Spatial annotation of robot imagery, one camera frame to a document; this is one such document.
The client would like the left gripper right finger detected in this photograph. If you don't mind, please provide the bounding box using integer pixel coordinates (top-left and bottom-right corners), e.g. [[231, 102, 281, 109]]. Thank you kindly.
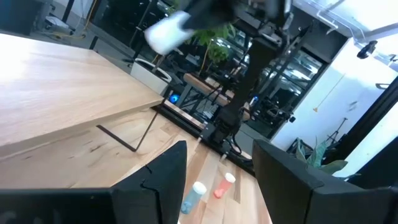
[[252, 138, 398, 224]]

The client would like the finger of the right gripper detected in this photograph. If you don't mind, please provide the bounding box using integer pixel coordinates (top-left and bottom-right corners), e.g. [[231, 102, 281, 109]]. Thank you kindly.
[[182, 0, 237, 30]]

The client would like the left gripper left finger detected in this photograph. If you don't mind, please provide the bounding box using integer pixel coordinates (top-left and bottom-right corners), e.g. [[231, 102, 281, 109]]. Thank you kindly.
[[0, 139, 188, 224]]

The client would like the translucent white medicine bottle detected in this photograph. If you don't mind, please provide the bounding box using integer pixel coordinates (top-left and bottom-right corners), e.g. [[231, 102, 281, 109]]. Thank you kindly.
[[144, 11, 196, 56]]

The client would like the blue medicine bottle white cap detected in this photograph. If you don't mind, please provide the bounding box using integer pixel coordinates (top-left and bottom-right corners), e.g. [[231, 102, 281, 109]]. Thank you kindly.
[[180, 181, 208, 215]]

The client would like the red medicine bottle white cap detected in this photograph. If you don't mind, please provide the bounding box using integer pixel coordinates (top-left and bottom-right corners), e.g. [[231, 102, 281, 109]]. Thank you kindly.
[[213, 172, 237, 200]]

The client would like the teal-leaved plant in white pot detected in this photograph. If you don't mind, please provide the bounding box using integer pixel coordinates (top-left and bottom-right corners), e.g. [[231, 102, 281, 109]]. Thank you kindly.
[[294, 136, 349, 180]]

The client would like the wooden bench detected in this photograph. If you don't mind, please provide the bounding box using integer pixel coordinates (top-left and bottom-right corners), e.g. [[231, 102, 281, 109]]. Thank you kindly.
[[182, 73, 252, 122]]

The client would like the green tree in white pot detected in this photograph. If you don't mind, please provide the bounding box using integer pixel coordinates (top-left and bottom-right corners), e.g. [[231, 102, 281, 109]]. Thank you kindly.
[[130, 0, 237, 94]]

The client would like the yellow hanging cord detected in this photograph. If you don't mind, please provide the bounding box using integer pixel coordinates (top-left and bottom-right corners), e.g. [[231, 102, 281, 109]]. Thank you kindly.
[[312, 73, 346, 113]]

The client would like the black structural post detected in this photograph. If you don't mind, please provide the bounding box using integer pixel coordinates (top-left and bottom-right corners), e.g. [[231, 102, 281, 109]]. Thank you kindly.
[[323, 76, 398, 166]]

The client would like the black mounted camera device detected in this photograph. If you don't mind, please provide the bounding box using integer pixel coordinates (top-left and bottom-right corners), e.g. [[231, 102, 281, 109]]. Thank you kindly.
[[356, 40, 379, 60]]

